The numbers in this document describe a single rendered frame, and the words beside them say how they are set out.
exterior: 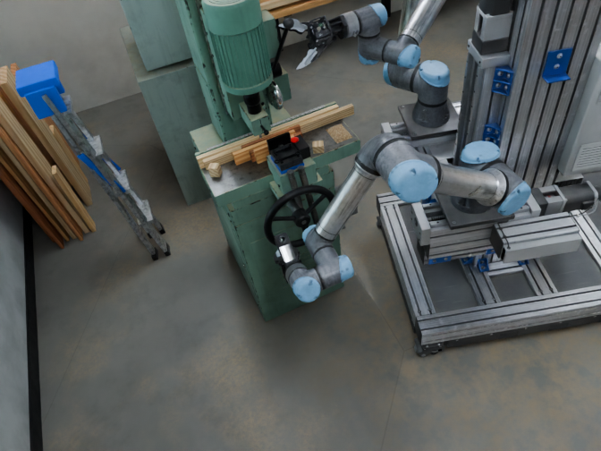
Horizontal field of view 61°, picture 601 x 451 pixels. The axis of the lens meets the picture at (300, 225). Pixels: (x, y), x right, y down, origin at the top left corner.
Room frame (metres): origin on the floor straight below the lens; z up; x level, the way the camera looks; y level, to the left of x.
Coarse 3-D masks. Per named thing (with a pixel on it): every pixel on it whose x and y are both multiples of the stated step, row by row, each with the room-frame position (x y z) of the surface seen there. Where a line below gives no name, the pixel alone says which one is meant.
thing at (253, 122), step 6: (240, 108) 1.66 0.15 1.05; (246, 108) 1.62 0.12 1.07; (246, 114) 1.58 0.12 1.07; (258, 114) 1.57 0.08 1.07; (264, 114) 1.56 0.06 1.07; (246, 120) 1.60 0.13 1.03; (252, 120) 1.54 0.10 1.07; (258, 120) 1.54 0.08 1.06; (264, 120) 1.55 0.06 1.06; (252, 126) 1.53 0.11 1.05; (258, 126) 1.54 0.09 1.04; (264, 126) 1.54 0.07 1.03; (270, 126) 1.55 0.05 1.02; (252, 132) 1.55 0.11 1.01; (258, 132) 1.54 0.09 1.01
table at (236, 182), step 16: (320, 128) 1.64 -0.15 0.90; (336, 144) 1.53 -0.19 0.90; (352, 144) 1.52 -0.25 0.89; (320, 160) 1.48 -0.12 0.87; (336, 160) 1.50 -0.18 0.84; (208, 176) 1.47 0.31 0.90; (224, 176) 1.46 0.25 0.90; (240, 176) 1.44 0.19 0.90; (256, 176) 1.43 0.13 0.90; (272, 176) 1.42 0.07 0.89; (224, 192) 1.37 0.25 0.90; (240, 192) 1.38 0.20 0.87; (256, 192) 1.40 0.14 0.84
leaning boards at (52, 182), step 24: (0, 72) 2.55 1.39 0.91; (0, 96) 2.43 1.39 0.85; (0, 120) 2.20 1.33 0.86; (24, 120) 2.66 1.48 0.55; (48, 120) 2.83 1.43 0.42; (0, 144) 2.17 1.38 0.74; (24, 144) 2.21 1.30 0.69; (48, 144) 2.44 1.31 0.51; (0, 168) 2.13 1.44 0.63; (24, 168) 2.14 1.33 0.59; (48, 168) 2.29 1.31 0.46; (72, 168) 2.54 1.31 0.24; (24, 192) 2.18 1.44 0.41; (48, 192) 2.16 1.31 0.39; (72, 192) 2.25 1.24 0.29; (48, 216) 2.16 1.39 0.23; (72, 216) 2.20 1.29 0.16
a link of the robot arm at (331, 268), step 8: (328, 248) 1.00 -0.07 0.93; (320, 256) 0.98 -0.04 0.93; (328, 256) 0.97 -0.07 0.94; (336, 256) 0.97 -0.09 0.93; (344, 256) 0.96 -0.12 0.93; (320, 264) 0.95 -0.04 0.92; (328, 264) 0.94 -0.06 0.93; (336, 264) 0.93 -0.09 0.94; (344, 264) 0.93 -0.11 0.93; (320, 272) 0.92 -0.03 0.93; (328, 272) 0.91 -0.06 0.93; (336, 272) 0.91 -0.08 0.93; (344, 272) 0.91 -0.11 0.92; (352, 272) 0.91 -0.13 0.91; (320, 280) 0.89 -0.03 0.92; (328, 280) 0.89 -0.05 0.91; (336, 280) 0.90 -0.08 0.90; (344, 280) 0.91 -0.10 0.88
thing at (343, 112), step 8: (328, 112) 1.68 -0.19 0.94; (336, 112) 1.67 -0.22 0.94; (344, 112) 1.68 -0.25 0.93; (352, 112) 1.69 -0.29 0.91; (312, 120) 1.65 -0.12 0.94; (320, 120) 1.65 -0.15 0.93; (328, 120) 1.66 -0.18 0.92; (336, 120) 1.67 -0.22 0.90; (304, 128) 1.63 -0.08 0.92; (312, 128) 1.64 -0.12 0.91; (224, 152) 1.55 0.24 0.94; (232, 152) 1.54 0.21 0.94; (208, 160) 1.52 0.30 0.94; (216, 160) 1.52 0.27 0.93; (224, 160) 1.53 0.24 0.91; (232, 160) 1.54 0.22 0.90
